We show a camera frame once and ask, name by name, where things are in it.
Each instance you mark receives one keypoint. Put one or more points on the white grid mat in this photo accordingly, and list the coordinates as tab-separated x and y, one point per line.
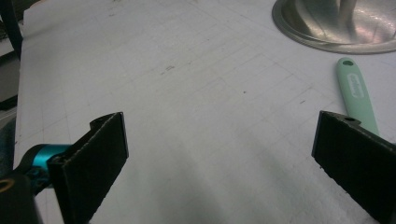
186	109

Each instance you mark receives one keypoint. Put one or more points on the metal utensil stand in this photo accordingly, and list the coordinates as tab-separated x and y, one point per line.
336	28

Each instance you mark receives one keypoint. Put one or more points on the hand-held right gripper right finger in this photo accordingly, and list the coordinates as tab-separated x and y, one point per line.
358	161

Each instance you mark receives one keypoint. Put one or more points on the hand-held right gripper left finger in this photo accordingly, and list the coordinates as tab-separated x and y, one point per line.
90	168

